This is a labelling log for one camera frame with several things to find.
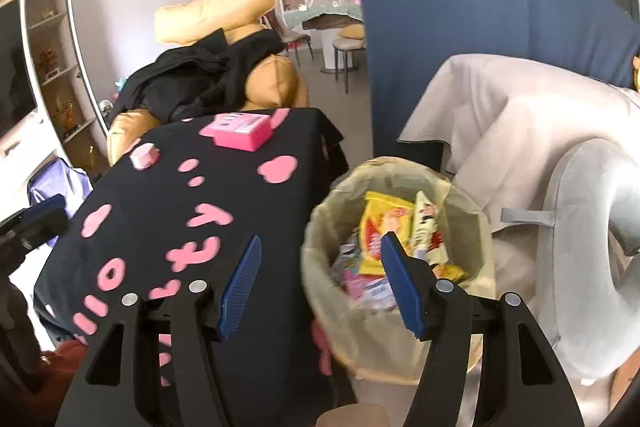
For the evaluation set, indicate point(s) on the beige blanket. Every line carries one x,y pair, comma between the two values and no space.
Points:
500,117

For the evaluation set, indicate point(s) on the dining table with green cloth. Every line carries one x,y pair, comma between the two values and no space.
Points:
325,18

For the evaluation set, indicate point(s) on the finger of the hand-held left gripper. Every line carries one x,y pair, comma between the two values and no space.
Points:
45,227
47,203

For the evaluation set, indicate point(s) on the yellow plush toy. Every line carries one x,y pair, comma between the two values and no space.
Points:
636,74

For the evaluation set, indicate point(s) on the black tablecloth with pink print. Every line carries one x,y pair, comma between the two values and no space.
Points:
150,207

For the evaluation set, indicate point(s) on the stool with beige cushion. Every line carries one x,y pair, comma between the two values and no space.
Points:
350,34

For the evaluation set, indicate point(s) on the black jacket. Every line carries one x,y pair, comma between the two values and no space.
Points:
200,72

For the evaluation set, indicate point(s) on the waste bin with yellow bag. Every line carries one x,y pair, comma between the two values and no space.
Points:
340,337

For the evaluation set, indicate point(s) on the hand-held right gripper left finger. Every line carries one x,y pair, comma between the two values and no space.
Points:
240,287

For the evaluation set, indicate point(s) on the grey neck pillow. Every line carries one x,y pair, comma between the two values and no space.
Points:
575,232

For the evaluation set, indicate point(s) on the tan leather armchair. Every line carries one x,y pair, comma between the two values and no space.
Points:
215,12

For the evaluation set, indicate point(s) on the small colourful toys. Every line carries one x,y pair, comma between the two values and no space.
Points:
117,94

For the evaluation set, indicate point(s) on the white display shelf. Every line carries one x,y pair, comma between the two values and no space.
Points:
55,42

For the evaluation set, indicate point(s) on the black television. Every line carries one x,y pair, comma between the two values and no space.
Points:
15,72

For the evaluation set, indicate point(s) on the blue fabric partition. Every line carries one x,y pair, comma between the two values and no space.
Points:
475,7

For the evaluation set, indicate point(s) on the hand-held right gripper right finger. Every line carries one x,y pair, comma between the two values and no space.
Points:
400,287

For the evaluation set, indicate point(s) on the mesh food cover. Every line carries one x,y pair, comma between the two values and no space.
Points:
327,2

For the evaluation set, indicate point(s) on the dining chair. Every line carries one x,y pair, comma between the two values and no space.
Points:
295,38

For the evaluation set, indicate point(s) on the yellow snack packet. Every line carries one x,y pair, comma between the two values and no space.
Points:
380,217

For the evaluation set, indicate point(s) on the small pink hexagonal box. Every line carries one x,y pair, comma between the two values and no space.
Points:
144,157

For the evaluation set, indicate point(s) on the purple bag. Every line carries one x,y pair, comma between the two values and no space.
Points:
60,182

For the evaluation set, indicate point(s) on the small yellow packet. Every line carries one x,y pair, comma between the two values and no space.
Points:
450,273

